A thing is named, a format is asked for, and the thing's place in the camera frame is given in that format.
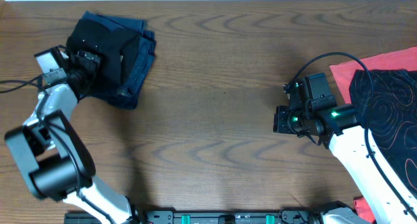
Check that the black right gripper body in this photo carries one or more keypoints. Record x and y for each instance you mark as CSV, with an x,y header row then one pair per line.
x,y
292,121

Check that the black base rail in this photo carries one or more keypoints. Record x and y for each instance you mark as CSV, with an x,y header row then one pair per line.
x,y
285,216

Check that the red cloth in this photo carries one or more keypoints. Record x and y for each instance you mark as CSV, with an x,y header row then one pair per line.
x,y
343,73

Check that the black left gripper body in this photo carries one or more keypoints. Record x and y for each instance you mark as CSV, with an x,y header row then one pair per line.
x,y
84,71

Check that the folded navy blue shorts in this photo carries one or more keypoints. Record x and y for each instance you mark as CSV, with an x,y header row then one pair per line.
x,y
125,96

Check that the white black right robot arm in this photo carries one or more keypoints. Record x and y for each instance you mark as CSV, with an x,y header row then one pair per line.
x,y
339,130

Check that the black t-shirt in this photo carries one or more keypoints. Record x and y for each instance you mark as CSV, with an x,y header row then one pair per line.
x,y
104,51

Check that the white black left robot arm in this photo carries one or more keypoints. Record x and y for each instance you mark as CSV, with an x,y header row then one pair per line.
x,y
52,159

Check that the black swirl patterned garment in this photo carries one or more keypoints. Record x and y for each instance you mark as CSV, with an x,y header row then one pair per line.
x,y
389,96

